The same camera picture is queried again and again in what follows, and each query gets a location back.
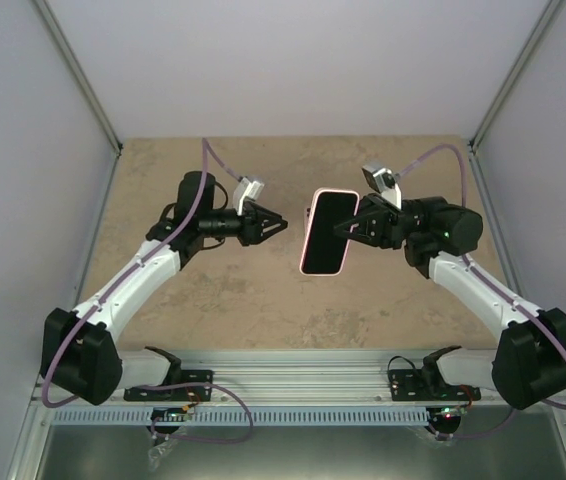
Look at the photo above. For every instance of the left aluminium corner post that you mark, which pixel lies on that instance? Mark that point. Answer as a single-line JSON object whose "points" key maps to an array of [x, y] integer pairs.
{"points": [[72, 63]]}

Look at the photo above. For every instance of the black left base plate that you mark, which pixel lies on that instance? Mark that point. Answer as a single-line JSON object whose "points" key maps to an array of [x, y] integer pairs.
{"points": [[191, 389]]}

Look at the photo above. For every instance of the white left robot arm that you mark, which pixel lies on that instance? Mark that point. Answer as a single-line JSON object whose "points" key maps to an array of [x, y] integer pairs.
{"points": [[79, 350]]}

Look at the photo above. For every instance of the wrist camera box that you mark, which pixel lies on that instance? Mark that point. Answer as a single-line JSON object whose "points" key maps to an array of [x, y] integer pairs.
{"points": [[249, 188], [384, 182]]}

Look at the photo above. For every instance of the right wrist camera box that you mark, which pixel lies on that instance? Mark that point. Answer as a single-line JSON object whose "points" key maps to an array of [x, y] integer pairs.
{"points": [[384, 182]]}

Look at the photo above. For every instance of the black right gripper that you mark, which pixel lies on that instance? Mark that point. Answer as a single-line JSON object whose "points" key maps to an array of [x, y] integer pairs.
{"points": [[381, 223]]}

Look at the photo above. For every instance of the aluminium corner post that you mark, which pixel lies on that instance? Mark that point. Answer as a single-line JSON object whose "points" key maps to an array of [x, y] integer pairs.
{"points": [[532, 43], [72, 63]]}

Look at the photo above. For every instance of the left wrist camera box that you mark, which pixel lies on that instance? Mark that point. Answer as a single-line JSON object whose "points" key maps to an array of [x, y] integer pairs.
{"points": [[249, 188]]}

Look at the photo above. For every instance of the aluminium rail frame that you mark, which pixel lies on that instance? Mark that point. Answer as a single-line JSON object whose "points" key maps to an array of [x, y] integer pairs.
{"points": [[280, 379]]}

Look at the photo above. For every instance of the right aluminium corner post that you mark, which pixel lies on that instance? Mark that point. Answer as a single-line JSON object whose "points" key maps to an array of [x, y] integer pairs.
{"points": [[532, 43]]}

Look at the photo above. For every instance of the grey slotted cable duct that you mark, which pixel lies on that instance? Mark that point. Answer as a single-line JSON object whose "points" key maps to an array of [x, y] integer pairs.
{"points": [[234, 416]]}

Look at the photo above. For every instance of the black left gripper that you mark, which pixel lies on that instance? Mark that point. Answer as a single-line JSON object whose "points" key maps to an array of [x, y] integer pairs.
{"points": [[253, 217]]}

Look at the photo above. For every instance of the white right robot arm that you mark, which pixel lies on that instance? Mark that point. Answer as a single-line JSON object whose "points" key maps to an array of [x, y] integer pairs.
{"points": [[529, 363]]}

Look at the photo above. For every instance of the light pink phone case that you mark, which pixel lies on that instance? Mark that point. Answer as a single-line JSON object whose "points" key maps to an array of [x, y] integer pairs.
{"points": [[308, 220]]}

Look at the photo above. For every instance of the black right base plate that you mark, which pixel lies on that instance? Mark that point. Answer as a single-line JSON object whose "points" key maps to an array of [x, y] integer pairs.
{"points": [[406, 386]]}

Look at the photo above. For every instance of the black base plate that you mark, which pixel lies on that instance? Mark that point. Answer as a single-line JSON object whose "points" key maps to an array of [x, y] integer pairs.
{"points": [[191, 389], [406, 386]]}

